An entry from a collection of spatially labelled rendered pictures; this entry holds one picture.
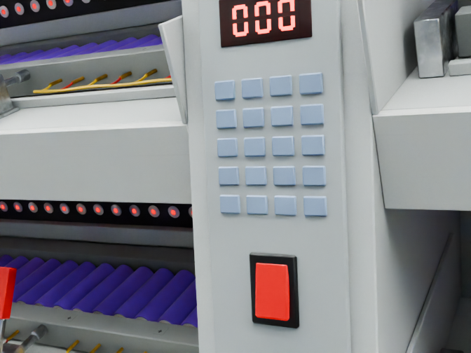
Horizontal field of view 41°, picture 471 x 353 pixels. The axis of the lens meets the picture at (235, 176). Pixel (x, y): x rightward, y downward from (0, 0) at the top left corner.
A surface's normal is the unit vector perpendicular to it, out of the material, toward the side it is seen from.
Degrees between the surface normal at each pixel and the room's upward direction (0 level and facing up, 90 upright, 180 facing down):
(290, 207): 90
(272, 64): 90
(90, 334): 109
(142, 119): 19
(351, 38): 90
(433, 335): 90
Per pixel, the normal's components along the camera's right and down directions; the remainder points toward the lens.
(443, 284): 0.87, 0.00
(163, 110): -0.20, -0.91
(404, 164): -0.45, 0.41
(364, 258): -0.49, 0.09
